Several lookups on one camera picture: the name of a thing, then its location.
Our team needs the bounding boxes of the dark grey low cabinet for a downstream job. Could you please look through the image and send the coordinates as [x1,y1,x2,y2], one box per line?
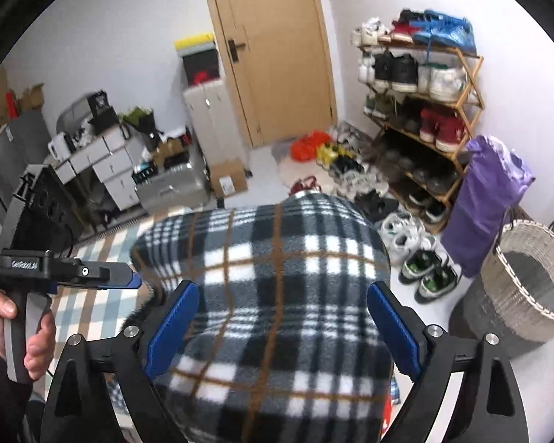
[0,110,51,181]

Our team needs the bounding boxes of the black paper bag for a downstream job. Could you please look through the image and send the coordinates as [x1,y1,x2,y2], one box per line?
[87,91,114,132]

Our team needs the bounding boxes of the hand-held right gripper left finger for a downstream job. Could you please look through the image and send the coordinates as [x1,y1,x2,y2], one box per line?
[41,279,201,443]

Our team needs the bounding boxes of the flower bouquet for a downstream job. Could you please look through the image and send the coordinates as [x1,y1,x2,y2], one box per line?
[120,106,158,148]

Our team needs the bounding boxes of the pile of loose shoes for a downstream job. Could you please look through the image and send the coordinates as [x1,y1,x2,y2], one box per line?
[288,120,460,305]

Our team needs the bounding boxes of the silver suitcase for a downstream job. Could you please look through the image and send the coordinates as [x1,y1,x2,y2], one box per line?
[134,159,213,215]

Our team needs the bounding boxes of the open cardboard box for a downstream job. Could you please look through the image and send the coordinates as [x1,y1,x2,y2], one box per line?
[17,84,44,111]

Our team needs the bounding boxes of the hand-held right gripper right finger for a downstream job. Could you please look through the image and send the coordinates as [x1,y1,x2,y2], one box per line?
[367,279,523,443]

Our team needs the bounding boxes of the round rug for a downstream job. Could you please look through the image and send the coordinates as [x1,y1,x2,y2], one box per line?
[277,145,338,190]

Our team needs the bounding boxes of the blue plastic bag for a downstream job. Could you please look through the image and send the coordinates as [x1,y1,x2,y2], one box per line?
[413,9,477,54]

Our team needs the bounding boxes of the plaid fleece garment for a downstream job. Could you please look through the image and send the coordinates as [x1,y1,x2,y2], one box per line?
[115,191,395,443]

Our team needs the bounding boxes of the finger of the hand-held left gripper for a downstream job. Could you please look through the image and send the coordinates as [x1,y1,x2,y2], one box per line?
[107,263,144,291]

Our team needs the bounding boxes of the closed cardboard box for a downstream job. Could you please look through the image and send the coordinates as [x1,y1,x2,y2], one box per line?
[209,157,249,199]

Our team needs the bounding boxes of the wooden shoe rack with shoes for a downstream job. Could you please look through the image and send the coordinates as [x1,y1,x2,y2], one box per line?
[351,8,478,227]

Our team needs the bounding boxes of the grey arched frame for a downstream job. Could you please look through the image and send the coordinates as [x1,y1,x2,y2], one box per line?
[55,95,95,132]

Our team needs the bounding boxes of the wooden door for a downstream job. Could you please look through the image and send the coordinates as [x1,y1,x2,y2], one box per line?
[198,0,338,148]

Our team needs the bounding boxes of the yellow box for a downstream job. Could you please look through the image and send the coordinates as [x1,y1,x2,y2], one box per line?
[174,33,217,58]

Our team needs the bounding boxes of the grey woven basket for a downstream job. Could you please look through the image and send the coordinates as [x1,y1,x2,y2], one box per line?
[448,207,554,361]

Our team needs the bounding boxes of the white tall cabinet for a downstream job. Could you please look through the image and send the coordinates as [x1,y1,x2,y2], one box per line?
[183,79,250,176]

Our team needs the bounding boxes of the white appliance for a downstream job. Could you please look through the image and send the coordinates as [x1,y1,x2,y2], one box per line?
[47,131,75,158]

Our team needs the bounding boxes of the purple bag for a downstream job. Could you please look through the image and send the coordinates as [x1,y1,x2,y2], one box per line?
[441,135,536,280]

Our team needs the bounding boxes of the white drawer unit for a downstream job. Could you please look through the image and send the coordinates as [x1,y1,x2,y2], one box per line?
[51,122,146,210]

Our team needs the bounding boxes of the checked bed blanket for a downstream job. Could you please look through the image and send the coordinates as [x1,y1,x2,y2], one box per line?
[25,207,222,443]

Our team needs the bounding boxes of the black shoe box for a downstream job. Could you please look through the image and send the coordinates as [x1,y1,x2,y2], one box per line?
[182,48,223,87]

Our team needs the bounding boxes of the red plastic bag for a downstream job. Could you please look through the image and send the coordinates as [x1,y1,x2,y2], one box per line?
[290,131,333,162]

